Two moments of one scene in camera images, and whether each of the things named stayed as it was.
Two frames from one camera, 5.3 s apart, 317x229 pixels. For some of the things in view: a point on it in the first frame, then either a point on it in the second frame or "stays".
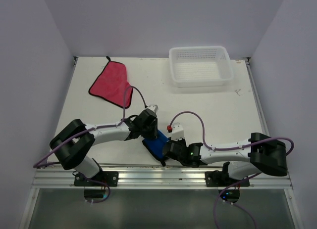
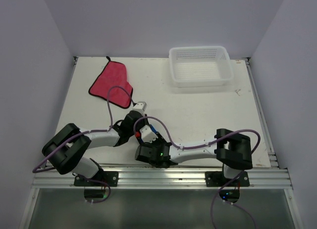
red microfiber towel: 111,83 stays
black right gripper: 180,141 to 158,140
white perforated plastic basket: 191,66 stays
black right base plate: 222,179 stays
